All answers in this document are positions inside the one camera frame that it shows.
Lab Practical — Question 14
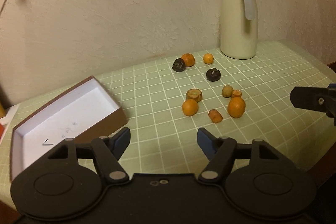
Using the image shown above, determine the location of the small carrot piece front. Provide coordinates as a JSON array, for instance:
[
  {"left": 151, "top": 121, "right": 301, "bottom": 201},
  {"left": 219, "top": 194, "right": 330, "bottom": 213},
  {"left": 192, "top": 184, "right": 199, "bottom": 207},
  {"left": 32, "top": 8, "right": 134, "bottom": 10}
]
[{"left": 209, "top": 109, "right": 223, "bottom": 123}]

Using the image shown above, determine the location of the small carrot piece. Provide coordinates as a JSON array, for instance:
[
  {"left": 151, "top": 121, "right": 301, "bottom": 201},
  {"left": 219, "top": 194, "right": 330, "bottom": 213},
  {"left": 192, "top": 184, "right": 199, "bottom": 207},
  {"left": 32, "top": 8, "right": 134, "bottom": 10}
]
[
  {"left": 209, "top": 109, "right": 223, "bottom": 123},
  {"left": 231, "top": 90, "right": 242, "bottom": 98}
]

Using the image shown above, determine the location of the round orange mandarin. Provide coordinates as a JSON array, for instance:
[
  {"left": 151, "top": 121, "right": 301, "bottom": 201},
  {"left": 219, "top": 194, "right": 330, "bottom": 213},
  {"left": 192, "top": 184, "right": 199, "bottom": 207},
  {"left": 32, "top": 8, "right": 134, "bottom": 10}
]
[{"left": 182, "top": 99, "right": 199, "bottom": 116}]

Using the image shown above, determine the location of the dark brown fruit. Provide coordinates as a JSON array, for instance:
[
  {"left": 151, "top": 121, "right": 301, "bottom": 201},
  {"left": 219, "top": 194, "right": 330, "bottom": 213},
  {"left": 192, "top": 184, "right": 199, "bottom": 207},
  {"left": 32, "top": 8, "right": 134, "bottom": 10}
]
[
  {"left": 172, "top": 58, "right": 186, "bottom": 72},
  {"left": 206, "top": 68, "right": 221, "bottom": 82}
]

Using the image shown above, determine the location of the small round orange kumquat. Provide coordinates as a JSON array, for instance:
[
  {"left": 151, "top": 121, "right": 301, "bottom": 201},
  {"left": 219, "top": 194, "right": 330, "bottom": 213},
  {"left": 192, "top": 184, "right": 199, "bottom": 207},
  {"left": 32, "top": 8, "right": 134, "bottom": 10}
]
[{"left": 203, "top": 53, "right": 214, "bottom": 65}]

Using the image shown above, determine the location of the brown cardboard box white inside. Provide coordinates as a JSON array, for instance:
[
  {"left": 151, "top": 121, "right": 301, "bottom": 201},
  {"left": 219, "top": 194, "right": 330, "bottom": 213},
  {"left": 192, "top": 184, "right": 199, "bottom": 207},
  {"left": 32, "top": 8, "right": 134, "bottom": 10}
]
[{"left": 10, "top": 76, "right": 127, "bottom": 180}]

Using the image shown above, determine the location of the large orange mandarin right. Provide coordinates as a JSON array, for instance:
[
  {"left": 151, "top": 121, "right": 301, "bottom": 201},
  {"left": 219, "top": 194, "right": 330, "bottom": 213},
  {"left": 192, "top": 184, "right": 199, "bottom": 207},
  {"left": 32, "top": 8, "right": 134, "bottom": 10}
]
[{"left": 227, "top": 97, "right": 246, "bottom": 118}]

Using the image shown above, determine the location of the carrot chunk with green core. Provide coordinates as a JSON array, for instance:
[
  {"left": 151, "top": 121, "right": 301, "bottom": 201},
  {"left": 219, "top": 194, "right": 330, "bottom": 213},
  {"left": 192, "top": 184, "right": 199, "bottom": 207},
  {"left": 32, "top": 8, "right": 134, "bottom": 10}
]
[{"left": 186, "top": 88, "right": 203, "bottom": 102}]

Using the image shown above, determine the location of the green brown kiwi fruit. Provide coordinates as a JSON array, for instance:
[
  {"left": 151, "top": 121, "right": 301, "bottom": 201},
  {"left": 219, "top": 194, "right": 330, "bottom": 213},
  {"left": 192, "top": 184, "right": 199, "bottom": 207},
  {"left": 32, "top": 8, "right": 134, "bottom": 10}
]
[{"left": 222, "top": 85, "right": 234, "bottom": 98}]

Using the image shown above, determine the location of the orange mandarin near dark fruit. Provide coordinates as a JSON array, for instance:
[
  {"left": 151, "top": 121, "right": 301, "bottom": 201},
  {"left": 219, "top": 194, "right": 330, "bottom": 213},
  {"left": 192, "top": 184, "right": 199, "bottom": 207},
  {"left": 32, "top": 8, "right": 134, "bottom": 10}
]
[{"left": 181, "top": 53, "right": 195, "bottom": 67}]

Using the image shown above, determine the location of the cream thermos jug grey handle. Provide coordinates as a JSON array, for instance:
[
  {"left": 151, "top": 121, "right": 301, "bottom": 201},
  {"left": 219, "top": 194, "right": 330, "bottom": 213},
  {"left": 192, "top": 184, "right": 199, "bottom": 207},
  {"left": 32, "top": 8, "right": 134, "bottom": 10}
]
[{"left": 220, "top": 0, "right": 259, "bottom": 60}]

